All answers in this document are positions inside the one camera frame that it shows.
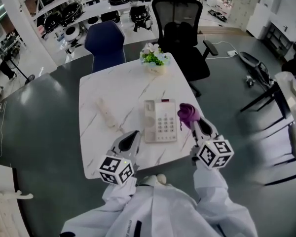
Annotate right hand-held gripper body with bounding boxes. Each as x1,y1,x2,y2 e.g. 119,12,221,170
189,135,235,170

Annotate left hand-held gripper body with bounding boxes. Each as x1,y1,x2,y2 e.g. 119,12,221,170
98,148,141,185

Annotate purple cloth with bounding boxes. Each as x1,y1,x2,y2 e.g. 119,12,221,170
177,103,201,133

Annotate white desk telephone base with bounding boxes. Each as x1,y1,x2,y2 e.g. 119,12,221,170
143,99,178,143

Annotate person's left forearm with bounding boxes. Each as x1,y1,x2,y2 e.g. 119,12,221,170
102,176,139,204

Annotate person's right forearm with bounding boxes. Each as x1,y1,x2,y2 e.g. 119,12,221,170
192,165,231,207

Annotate white telephone handset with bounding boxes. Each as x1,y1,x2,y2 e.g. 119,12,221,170
96,98,117,129

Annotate person's white coat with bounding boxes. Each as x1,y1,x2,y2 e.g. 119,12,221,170
60,181,259,237

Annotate potted flower plant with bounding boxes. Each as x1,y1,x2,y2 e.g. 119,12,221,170
139,42,169,76

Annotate grey cushioned chair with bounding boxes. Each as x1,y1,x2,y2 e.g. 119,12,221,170
287,122,296,159

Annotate white side table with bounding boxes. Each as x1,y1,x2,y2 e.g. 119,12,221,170
240,72,296,185

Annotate black mesh office chair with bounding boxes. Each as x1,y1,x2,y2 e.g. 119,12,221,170
151,0,218,97

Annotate blue chair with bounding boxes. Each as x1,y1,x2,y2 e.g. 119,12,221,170
84,20,127,74

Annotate black standing fan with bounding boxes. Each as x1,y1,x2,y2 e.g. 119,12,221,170
4,52,36,85

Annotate black metal rack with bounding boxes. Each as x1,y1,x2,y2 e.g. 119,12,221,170
263,21,294,59

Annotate white box cabinet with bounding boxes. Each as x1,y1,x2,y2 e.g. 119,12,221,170
246,2,272,40

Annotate white locker cabinet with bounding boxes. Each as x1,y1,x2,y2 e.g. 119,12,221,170
230,0,261,31

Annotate white shelf rack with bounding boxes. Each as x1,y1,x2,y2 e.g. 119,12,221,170
22,0,158,49

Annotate group of round black-white devices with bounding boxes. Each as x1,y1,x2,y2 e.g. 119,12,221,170
40,0,155,56

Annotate black mechanical frame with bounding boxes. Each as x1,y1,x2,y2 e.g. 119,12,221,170
239,51,277,86

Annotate white curved handle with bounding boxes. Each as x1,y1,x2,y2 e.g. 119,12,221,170
0,190,34,200

